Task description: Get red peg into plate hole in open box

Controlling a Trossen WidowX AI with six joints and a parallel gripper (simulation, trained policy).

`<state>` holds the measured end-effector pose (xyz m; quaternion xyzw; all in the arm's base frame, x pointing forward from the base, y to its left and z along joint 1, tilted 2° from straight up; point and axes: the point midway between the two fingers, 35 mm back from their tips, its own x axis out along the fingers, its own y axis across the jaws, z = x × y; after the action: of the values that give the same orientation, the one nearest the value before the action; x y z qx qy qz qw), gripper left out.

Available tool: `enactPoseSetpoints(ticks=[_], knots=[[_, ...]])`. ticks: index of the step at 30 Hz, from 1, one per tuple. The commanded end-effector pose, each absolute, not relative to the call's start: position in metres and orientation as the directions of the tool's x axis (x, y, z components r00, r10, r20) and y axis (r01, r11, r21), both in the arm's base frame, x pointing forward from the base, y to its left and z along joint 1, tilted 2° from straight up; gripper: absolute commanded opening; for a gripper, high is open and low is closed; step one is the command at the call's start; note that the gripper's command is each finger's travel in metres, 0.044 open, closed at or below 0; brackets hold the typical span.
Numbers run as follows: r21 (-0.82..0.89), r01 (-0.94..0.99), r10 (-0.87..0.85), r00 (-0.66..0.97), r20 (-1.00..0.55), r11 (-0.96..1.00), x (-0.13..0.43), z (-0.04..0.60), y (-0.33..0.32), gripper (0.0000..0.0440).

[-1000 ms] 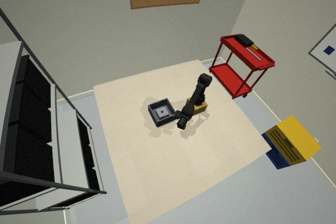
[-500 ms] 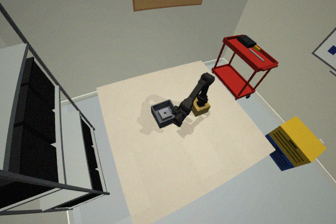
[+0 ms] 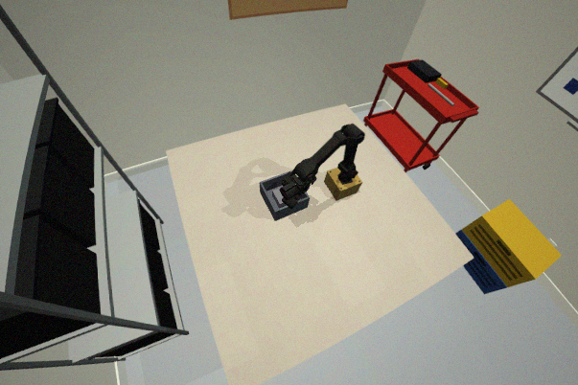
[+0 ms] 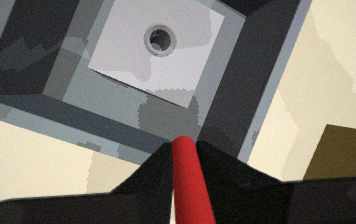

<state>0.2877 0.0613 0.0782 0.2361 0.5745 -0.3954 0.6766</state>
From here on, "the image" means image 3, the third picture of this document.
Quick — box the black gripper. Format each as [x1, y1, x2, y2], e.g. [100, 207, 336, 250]
[282, 178, 317, 209]

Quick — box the white square plate with hole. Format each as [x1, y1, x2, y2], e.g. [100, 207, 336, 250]
[272, 188, 287, 209]

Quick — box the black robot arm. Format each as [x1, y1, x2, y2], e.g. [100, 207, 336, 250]
[280, 124, 365, 200]

